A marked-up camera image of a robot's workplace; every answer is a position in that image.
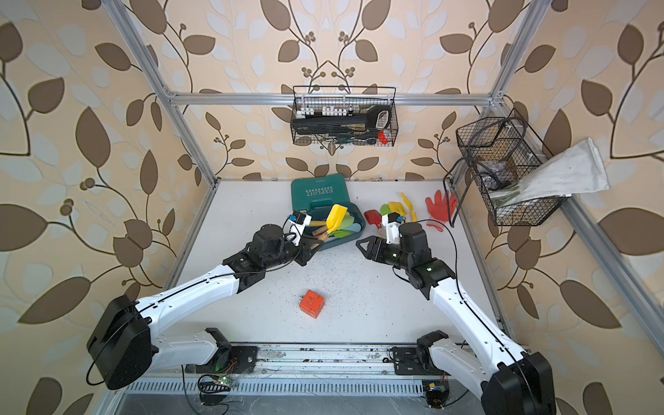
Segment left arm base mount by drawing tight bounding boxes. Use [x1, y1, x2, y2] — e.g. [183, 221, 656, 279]
[185, 328, 259, 375]

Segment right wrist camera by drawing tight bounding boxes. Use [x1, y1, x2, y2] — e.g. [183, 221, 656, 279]
[381, 212, 406, 245]

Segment back wire basket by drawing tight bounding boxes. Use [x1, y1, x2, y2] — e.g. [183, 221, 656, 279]
[290, 84, 399, 148]

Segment red rubber glove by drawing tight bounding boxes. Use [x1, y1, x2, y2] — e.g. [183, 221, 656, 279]
[425, 190, 458, 233]

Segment right wire basket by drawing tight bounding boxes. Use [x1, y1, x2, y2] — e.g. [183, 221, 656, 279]
[453, 109, 569, 227]

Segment red toy shovel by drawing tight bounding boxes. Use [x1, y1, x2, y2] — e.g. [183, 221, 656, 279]
[364, 209, 382, 229]

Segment green storage box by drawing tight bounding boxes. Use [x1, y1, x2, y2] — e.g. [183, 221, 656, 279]
[290, 174, 366, 251]

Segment black tool in basket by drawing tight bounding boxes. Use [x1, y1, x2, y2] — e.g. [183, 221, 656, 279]
[290, 105, 397, 136]

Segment yellow toy spatula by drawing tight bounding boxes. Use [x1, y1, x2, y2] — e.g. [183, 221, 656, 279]
[388, 202, 407, 217]

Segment white cloth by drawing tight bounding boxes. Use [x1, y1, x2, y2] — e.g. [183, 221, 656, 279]
[489, 138, 610, 208]

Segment yellow square toy shovel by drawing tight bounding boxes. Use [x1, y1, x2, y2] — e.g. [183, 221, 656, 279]
[315, 204, 348, 242]

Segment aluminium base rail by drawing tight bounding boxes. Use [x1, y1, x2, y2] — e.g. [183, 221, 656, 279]
[110, 343, 541, 380]

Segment orange cube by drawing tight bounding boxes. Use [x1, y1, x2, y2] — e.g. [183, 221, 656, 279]
[299, 290, 325, 319]

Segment yellow toy rake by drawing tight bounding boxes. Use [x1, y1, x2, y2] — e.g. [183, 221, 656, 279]
[400, 193, 418, 222]

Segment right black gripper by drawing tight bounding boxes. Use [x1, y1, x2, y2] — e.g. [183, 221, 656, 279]
[359, 234, 413, 271]

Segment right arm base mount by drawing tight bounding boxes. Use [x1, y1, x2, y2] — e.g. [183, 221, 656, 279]
[389, 330, 449, 376]

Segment wire basket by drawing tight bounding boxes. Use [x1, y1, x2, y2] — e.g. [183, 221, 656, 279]
[290, 84, 399, 148]
[453, 109, 569, 227]

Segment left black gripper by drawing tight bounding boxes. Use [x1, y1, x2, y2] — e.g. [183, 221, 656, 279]
[265, 237, 328, 276]

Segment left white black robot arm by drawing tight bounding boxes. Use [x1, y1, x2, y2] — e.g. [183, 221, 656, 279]
[86, 224, 323, 390]

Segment pale green toy shovel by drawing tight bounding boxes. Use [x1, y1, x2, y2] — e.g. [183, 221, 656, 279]
[337, 214, 356, 232]

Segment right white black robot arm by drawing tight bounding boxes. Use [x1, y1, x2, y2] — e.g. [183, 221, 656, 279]
[356, 222, 557, 414]

